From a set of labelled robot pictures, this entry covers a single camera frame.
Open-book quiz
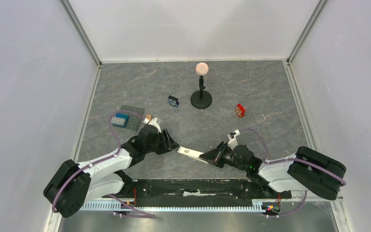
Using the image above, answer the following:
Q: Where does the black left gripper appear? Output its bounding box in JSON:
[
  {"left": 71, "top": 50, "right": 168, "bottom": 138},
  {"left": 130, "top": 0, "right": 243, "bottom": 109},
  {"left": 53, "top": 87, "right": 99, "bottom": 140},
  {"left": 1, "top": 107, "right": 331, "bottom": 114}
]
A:
[{"left": 144, "top": 128, "right": 180, "bottom": 155}]

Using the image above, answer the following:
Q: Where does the white remote control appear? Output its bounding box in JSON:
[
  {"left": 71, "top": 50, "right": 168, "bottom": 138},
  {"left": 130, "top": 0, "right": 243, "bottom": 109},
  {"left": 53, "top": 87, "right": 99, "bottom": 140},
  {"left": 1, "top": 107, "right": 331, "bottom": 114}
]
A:
[{"left": 177, "top": 146, "right": 208, "bottom": 164}]

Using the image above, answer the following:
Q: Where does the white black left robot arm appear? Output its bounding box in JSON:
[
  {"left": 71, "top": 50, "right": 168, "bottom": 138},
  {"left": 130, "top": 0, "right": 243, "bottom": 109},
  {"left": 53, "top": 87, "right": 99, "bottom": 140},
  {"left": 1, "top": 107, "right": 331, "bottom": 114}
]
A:
[{"left": 43, "top": 125, "right": 180, "bottom": 218}]

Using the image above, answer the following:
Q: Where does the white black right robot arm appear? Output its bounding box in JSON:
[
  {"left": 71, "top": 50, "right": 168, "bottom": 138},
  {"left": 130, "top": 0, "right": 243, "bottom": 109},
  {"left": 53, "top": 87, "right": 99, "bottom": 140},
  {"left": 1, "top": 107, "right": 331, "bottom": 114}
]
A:
[{"left": 198, "top": 142, "right": 346, "bottom": 201}]

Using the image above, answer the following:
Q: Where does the small black blue block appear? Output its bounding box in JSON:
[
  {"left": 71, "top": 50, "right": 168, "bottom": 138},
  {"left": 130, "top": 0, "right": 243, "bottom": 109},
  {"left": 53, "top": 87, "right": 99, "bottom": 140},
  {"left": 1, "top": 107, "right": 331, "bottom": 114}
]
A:
[{"left": 168, "top": 95, "right": 179, "bottom": 107}]

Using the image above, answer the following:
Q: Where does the grey lego baseplate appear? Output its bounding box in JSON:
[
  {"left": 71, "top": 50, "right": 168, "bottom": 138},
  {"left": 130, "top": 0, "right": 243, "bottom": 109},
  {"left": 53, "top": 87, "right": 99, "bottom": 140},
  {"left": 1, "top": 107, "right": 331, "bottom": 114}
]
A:
[{"left": 120, "top": 105, "right": 145, "bottom": 131}]

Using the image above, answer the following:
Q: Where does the black round stand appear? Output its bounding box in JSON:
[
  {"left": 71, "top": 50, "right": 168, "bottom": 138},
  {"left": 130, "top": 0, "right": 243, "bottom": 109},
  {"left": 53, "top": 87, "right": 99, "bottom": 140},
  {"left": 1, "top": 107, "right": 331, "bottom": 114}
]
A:
[{"left": 190, "top": 75, "right": 213, "bottom": 109}]

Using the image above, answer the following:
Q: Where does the small red toy block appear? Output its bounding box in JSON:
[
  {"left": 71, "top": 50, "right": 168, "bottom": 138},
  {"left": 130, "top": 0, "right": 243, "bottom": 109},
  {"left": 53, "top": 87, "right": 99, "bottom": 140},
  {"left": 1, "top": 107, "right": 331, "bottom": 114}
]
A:
[{"left": 235, "top": 104, "right": 245, "bottom": 118}]

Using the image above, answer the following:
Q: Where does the blue grey lego brick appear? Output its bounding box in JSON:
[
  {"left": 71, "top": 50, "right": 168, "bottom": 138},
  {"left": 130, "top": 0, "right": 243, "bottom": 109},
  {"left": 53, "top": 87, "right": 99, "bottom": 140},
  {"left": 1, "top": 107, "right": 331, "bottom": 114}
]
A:
[{"left": 110, "top": 113, "right": 129, "bottom": 128}]

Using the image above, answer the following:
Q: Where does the pink ball on stand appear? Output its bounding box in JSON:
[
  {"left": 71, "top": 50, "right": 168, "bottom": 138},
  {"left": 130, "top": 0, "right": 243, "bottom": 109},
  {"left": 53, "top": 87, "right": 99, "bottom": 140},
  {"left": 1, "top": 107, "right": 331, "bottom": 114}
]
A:
[{"left": 195, "top": 62, "right": 209, "bottom": 76}]

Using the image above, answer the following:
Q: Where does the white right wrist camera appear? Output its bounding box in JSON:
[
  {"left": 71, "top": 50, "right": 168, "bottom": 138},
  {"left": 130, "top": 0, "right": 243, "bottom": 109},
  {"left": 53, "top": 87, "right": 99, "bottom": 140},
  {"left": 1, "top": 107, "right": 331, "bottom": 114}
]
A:
[{"left": 227, "top": 130, "right": 240, "bottom": 150}]

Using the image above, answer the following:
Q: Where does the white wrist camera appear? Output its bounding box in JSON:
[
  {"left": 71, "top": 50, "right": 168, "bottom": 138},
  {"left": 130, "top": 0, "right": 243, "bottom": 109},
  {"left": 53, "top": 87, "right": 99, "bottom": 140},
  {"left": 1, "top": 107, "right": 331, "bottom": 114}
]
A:
[
  {"left": 227, "top": 130, "right": 240, "bottom": 150},
  {"left": 143, "top": 117, "right": 162, "bottom": 133}
]

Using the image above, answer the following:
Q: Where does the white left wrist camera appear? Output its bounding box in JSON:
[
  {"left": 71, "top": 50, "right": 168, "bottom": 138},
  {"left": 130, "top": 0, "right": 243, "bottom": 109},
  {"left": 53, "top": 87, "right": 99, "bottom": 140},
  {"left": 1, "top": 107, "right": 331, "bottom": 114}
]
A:
[{"left": 143, "top": 117, "right": 162, "bottom": 133}]

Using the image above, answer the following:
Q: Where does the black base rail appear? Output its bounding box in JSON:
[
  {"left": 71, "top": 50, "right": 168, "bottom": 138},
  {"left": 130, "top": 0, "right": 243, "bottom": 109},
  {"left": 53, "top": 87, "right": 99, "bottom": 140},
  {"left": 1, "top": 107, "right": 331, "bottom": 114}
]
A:
[{"left": 115, "top": 179, "right": 292, "bottom": 207}]

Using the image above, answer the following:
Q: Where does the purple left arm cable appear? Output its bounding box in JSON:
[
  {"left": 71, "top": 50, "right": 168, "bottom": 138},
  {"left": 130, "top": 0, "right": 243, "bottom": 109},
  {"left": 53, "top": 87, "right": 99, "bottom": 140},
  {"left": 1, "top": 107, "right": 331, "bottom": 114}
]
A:
[{"left": 51, "top": 110, "right": 157, "bottom": 218}]

